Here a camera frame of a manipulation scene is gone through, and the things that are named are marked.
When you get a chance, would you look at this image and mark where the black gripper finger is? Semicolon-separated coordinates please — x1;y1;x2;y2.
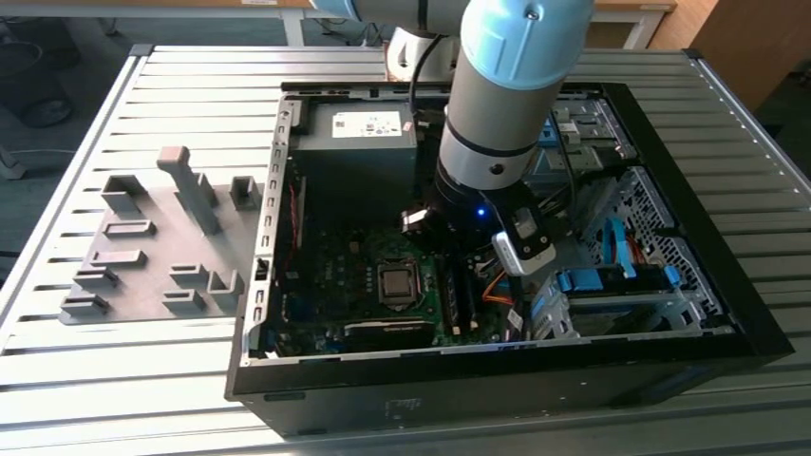
399;207;459;270

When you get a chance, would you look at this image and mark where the silver CPU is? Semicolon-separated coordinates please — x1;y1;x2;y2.
381;268;417;294

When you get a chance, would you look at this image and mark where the grey power supply unit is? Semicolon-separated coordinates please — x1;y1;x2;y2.
289;102;439;224

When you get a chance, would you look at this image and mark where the metal CPU socket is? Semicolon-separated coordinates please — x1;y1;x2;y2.
375;258;424;308

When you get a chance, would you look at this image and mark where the green motherboard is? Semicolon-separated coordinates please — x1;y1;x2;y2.
270;220;527;355

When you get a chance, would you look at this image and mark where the blue disk carrier with disk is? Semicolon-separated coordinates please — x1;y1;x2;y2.
556;264;683;292

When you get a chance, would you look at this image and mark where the black graphics card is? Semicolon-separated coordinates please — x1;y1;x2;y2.
342;316;437;351

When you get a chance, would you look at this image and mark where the metal drive cage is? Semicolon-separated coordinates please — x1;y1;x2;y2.
524;97;639;200

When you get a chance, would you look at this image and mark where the metal disk bay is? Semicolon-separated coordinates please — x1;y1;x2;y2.
528;265;729;338

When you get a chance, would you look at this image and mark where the black open PC case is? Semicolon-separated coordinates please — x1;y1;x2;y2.
224;80;795;436

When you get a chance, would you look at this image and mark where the grey parts rack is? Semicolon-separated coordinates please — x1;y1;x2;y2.
57;145;265;327

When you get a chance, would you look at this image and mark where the white framed wooden desk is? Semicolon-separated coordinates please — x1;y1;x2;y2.
37;0;677;51

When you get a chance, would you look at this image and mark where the wooden cabinet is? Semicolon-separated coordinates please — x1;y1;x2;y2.
648;0;811;110

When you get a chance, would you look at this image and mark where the grey metal stand foot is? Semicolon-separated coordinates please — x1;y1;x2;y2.
0;142;28;181

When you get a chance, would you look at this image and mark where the black camera bracket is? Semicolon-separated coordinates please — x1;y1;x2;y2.
484;188;553;260

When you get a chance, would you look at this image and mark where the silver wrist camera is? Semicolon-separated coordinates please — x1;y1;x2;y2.
492;230;557;277

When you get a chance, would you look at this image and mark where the orange wire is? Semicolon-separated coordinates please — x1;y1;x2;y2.
480;273;527;304

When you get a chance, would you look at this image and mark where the black camera cable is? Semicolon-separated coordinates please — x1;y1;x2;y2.
556;137;581;237
407;32;449;129

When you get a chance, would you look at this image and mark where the red twisted wire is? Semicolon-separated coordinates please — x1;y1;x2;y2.
288;180;302;267

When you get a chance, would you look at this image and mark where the blue data cable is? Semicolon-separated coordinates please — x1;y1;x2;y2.
600;216;639;279

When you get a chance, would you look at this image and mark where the red data cable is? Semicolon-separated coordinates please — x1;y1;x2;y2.
621;231;648;267

